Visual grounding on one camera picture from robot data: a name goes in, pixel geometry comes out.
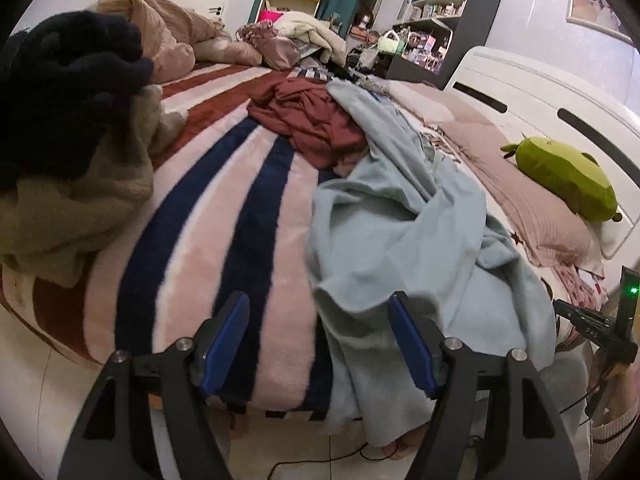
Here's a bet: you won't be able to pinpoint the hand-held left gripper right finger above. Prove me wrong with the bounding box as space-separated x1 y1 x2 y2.
387 290 582 480

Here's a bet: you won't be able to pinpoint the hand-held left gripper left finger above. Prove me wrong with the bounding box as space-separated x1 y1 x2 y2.
57 291 251 480

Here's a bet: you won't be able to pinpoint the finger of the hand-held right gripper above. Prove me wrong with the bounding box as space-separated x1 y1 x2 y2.
553 299 609 335

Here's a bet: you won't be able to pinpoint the light blue garment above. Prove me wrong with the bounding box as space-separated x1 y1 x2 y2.
304 79 558 447

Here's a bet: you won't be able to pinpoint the person's right forearm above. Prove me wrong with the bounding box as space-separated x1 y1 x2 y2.
588 395 640 480

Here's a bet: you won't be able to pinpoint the person's right hand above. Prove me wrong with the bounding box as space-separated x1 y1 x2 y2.
589 347 632 413

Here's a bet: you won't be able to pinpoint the printed bed sheet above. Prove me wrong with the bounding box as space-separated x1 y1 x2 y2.
550 262 608 318

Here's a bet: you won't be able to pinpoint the person's grey trousers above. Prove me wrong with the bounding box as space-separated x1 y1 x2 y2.
537 350 596 480

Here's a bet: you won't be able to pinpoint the striped plush blanket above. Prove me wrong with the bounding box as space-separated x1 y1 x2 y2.
0 62 351 421

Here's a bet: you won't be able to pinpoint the green plush toy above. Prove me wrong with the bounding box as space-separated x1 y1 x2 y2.
500 133 624 223

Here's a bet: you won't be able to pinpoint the pink ribbed pillow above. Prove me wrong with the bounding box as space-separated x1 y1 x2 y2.
387 81 592 267

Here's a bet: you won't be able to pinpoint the khaki fleece garment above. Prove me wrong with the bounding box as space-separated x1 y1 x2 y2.
0 84 188 288

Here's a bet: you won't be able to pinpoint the white headboard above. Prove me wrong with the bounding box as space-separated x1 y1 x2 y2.
444 46 640 196

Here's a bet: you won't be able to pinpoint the maroon garment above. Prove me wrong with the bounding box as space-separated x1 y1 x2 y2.
246 76 370 170

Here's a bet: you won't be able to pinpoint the dark navy fuzzy garment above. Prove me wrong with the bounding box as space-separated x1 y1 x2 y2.
0 10 155 188

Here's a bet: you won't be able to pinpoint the pink satin cloth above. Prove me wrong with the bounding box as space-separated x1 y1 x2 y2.
237 20 301 72

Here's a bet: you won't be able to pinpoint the tan duvet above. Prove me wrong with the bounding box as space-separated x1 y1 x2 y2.
95 0 263 83

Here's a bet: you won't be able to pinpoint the cream garment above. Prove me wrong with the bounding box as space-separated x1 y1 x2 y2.
272 11 348 65

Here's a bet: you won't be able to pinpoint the dark bookshelf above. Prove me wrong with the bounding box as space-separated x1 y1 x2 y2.
385 0 509 91

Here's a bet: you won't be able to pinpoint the yellow shelf unit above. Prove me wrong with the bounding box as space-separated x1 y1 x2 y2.
256 0 327 23

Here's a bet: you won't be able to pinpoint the black floor cable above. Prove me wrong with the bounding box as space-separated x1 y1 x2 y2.
267 435 401 480

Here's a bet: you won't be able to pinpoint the framed wall picture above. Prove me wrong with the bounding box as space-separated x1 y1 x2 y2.
566 0 635 45

